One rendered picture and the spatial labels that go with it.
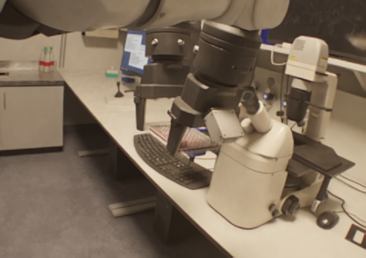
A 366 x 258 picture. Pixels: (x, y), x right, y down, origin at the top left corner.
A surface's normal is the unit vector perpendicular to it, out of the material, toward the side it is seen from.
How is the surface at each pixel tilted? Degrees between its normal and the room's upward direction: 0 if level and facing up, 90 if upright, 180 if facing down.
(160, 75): 78
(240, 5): 109
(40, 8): 142
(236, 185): 91
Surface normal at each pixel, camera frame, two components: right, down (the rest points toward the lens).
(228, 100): 0.51, 0.51
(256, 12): 0.08, 0.76
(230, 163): -0.82, 0.07
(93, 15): -0.07, 0.98
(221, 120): 0.48, -0.48
